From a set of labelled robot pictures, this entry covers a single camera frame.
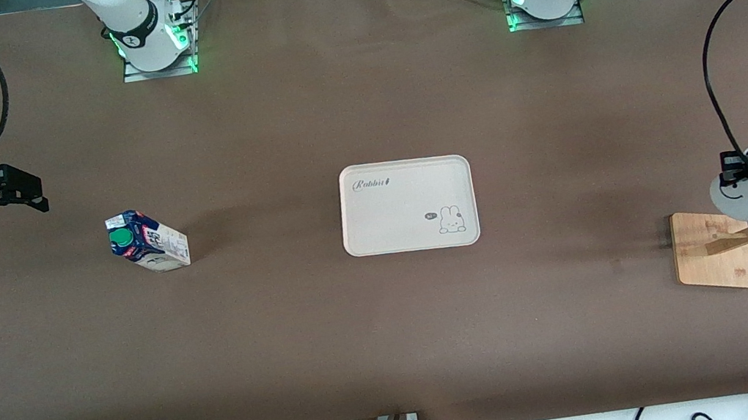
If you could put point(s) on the blue milk carton green cap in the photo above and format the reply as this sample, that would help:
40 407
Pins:
157 246

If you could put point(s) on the white rabbit print tray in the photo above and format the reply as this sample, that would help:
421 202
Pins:
403 205

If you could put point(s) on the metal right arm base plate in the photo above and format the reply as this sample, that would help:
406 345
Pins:
160 70

